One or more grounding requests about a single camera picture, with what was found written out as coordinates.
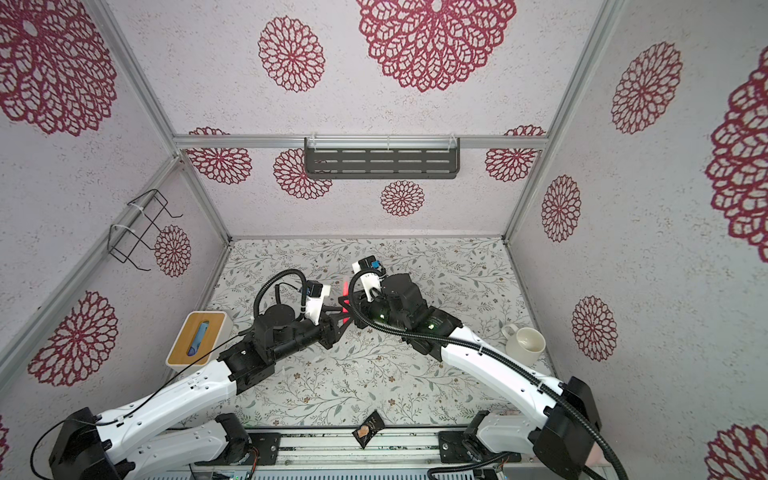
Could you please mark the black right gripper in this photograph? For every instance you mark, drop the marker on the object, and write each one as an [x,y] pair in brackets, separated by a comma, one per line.
[363,312]

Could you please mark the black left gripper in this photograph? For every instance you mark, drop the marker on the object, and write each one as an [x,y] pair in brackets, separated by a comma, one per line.
[330,330]

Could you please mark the pink highlighter pen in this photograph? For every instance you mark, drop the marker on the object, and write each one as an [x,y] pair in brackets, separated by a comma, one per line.
[345,293]

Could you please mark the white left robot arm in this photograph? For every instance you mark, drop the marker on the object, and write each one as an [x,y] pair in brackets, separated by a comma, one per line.
[138,440]

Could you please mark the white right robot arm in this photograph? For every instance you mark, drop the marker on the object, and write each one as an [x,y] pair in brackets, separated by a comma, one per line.
[557,423]

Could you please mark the black snack packet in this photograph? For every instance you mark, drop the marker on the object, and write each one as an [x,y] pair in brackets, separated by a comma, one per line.
[370,427]

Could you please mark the white ceramic mug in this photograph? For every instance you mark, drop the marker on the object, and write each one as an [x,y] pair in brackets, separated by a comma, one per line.
[525,345]

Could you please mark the white wooden tissue box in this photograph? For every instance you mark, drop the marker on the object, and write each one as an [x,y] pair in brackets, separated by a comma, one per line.
[200,334]

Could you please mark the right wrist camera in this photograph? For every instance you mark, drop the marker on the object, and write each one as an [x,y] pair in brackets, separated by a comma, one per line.
[371,282]

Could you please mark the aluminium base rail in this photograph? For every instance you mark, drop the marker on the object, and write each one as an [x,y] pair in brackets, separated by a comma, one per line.
[314,449]

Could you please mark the dark metal wall shelf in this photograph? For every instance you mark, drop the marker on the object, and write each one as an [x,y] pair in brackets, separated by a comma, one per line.
[386,159]

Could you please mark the black wire wall rack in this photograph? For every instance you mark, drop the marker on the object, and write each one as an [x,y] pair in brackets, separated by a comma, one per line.
[125,238]

